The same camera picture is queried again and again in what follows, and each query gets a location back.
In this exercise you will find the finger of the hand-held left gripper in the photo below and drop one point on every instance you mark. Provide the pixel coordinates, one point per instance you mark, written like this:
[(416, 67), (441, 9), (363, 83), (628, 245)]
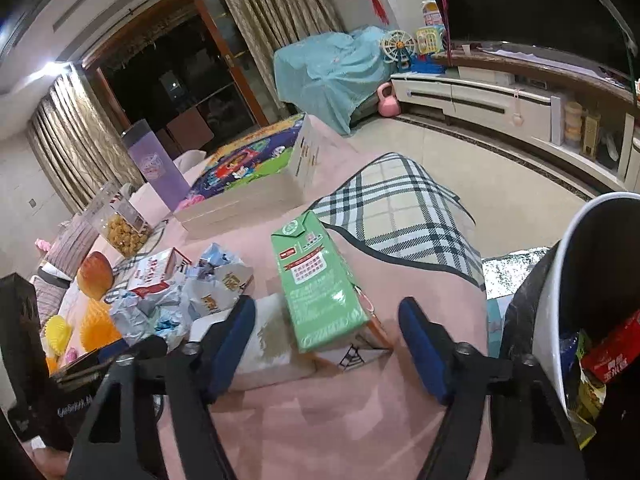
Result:
[(150, 347)]

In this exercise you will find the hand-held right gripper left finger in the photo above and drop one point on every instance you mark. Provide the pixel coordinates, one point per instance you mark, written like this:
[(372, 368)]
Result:
[(230, 345)]

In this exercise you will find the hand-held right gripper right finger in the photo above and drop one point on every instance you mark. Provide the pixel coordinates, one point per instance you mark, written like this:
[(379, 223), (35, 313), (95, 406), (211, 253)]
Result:
[(425, 350)]

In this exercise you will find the yellow foam fruit net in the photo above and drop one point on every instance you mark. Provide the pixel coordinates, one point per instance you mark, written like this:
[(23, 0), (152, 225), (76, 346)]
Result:
[(57, 332)]

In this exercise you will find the large orange foam net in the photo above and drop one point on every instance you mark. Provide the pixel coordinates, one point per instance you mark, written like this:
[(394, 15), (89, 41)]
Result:
[(97, 322)]

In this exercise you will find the green drink carton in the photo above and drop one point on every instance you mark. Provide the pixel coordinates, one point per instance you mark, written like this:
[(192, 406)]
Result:
[(320, 290)]

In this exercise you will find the blue snack bag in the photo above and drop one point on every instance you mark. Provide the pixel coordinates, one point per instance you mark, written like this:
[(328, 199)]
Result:
[(567, 347)]

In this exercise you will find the white bin with black bag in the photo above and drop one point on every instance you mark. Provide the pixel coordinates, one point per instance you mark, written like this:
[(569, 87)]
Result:
[(565, 285)]

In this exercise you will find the yellow snack packet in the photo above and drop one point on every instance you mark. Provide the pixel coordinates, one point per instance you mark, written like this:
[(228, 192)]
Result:
[(587, 395)]

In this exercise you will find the red snack packet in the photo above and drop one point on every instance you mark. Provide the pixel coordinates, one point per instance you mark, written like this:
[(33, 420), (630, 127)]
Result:
[(612, 355)]

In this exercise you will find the blue silver crumpled wrapper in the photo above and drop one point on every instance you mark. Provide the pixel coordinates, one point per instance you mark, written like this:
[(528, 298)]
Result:
[(155, 320)]

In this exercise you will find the small orange foam net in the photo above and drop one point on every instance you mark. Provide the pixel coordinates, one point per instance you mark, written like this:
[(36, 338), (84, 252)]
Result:
[(52, 365)]

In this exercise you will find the red white small box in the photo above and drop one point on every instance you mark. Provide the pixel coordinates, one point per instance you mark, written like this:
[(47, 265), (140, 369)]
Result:
[(155, 272)]

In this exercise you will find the teal flat box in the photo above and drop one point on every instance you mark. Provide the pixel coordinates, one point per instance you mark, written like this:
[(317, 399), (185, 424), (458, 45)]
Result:
[(495, 320)]

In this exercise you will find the red yellow apple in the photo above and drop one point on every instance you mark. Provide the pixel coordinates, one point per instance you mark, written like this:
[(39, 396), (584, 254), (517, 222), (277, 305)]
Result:
[(95, 275)]

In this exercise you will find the silver foil sheet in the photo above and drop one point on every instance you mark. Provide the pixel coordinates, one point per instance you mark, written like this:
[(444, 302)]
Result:
[(510, 270)]

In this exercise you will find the striped cushion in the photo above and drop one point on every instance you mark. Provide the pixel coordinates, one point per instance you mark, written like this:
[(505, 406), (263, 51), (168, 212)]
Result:
[(70, 247)]

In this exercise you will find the clear snack jar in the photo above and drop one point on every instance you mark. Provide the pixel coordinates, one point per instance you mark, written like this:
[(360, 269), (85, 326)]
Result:
[(120, 225)]

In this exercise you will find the colourful puzzle box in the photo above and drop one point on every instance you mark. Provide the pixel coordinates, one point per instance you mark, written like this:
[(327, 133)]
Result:
[(250, 170)]

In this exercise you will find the purple drinking bottle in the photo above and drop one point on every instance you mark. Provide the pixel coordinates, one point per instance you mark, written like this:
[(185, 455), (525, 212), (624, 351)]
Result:
[(155, 165)]

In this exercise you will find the beige patterned curtain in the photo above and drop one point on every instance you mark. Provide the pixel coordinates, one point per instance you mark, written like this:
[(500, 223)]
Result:
[(280, 10), (70, 145)]

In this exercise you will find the pink kettlebell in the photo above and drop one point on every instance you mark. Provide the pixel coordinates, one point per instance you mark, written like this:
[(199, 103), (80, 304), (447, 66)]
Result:
[(386, 101)]

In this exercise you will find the pink hanging gadget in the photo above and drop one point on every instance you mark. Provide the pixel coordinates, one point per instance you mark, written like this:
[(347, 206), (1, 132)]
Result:
[(516, 112)]

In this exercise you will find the white television stand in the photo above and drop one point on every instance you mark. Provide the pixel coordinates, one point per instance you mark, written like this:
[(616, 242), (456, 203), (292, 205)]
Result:
[(525, 105)]

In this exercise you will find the stacked yellow containers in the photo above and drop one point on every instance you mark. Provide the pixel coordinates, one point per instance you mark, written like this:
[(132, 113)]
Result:
[(572, 125)]

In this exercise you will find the wooden glass sliding door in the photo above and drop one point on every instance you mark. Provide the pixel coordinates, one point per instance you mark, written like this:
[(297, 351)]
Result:
[(170, 75)]

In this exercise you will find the blue block toy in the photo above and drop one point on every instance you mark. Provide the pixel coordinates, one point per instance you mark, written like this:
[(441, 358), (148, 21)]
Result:
[(425, 64)]

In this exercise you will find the armchair under turquoise cloth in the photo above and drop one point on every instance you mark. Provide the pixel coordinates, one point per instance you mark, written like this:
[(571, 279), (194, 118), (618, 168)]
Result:
[(330, 70)]

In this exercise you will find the ceiling spotlight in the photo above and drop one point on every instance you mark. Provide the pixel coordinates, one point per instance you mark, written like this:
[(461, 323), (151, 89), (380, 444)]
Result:
[(55, 67)]

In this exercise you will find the ferris wheel toy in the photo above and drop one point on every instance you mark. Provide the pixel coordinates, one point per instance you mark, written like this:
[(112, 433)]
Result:
[(398, 47)]

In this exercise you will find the green yellow toy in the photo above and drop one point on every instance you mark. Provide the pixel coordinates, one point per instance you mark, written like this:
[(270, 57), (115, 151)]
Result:
[(428, 40)]

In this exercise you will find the pink white toy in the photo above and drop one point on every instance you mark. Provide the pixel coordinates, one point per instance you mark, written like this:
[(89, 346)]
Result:
[(432, 10)]

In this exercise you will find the black flat television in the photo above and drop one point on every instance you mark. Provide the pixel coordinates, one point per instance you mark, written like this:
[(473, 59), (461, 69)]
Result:
[(525, 5)]

